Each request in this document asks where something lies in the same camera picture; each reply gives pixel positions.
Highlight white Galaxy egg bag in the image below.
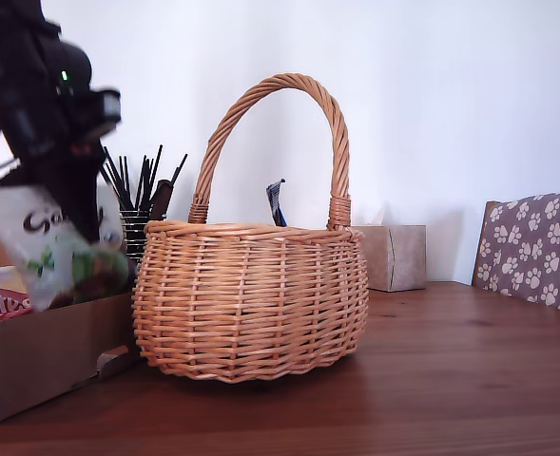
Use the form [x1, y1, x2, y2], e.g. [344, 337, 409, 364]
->
[0, 184, 131, 313]

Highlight blue Terry's orange egg bag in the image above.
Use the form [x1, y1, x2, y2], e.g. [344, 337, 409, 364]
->
[265, 178, 288, 228]

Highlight brown cardboard box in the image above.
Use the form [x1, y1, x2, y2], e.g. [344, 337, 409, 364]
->
[0, 235, 142, 424]

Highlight beige tissue box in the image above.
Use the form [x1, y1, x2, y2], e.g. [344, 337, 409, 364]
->
[355, 225, 427, 293]

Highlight thin black stick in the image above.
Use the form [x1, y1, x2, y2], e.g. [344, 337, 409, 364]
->
[134, 155, 147, 213]
[124, 157, 134, 213]
[99, 168, 124, 213]
[117, 156, 132, 213]
[144, 144, 164, 213]
[140, 159, 156, 213]
[167, 152, 189, 189]
[102, 145, 131, 213]

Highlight purple paw print cloth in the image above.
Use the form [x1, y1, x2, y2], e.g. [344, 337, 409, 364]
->
[473, 191, 560, 316]

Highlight dark brown wooden handle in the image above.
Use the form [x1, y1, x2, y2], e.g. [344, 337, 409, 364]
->
[149, 179, 174, 222]

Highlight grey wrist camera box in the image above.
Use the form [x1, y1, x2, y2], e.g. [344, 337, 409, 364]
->
[88, 87, 123, 139]

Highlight woven wicker basket with handle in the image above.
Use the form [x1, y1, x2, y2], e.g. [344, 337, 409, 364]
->
[131, 73, 371, 385]

